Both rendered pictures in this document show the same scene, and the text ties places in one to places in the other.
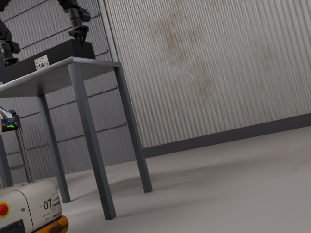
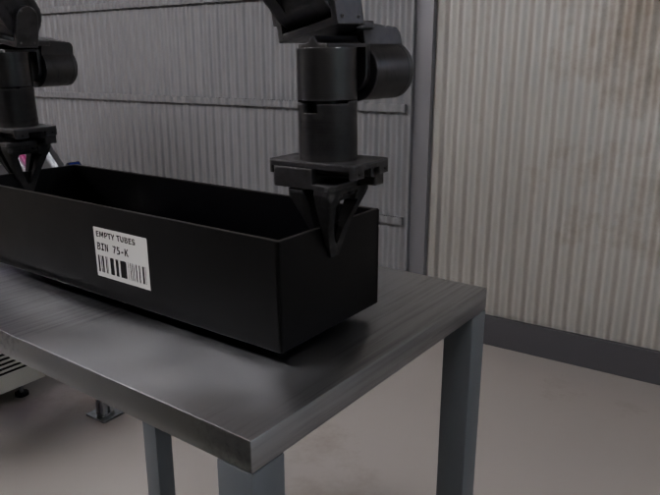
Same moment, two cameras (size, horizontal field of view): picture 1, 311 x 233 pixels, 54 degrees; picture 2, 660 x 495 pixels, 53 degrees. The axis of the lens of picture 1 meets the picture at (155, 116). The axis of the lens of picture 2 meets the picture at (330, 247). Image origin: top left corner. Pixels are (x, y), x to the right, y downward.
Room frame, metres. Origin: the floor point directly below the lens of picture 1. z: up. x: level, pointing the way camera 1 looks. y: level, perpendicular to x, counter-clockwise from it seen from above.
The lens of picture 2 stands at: (1.02, 0.17, 1.08)
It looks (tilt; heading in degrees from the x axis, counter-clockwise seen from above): 16 degrees down; 11
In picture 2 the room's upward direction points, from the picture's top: straight up
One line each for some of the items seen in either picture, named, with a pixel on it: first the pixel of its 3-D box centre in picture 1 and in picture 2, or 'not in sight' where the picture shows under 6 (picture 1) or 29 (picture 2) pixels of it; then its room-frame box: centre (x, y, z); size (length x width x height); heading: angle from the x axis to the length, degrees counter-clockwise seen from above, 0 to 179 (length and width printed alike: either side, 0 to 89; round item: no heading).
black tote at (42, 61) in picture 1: (46, 66); (152, 235); (1.78, 0.55, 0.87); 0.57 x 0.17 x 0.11; 65
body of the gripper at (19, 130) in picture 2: (8, 57); (16, 112); (1.89, 0.80, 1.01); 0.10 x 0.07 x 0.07; 64
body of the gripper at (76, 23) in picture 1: (77, 25); (328, 138); (1.65, 0.29, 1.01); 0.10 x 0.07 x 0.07; 65
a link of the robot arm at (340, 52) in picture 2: (75, 15); (331, 74); (1.65, 0.29, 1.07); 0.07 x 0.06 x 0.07; 146
